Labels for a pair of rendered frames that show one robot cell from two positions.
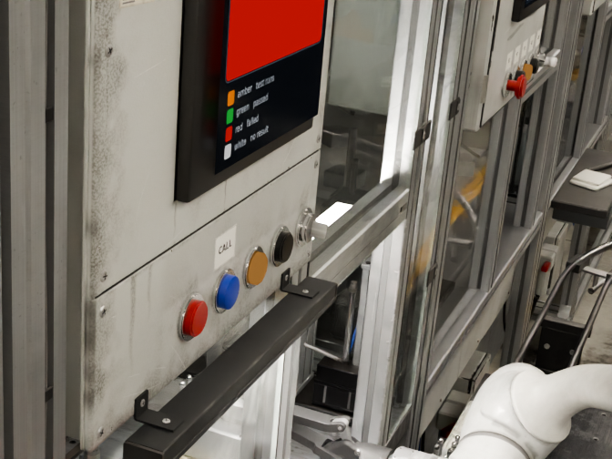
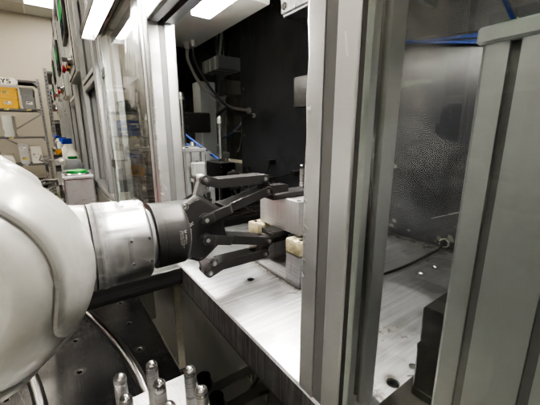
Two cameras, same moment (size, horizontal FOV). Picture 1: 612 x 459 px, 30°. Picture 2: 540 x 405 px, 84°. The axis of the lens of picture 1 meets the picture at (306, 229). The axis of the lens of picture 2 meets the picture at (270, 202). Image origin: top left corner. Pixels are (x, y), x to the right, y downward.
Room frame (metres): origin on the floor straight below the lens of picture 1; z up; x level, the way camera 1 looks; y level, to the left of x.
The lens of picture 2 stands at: (1.56, -0.33, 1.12)
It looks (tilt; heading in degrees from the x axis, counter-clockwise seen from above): 13 degrees down; 124
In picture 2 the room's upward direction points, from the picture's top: straight up
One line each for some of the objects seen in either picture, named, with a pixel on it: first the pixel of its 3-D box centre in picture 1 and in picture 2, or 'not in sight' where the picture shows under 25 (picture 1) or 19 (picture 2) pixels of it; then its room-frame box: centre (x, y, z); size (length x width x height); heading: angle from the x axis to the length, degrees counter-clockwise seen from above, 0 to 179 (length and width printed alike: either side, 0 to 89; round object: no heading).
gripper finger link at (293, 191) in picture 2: not in sight; (286, 193); (1.34, 0.05, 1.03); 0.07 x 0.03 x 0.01; 69
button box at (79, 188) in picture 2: not in sight; (84, 197); (0.81, 0.00, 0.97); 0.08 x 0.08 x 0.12; 70
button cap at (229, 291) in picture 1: (223, 290); not in sight; (0.89, 0.07, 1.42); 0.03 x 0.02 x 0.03; 160
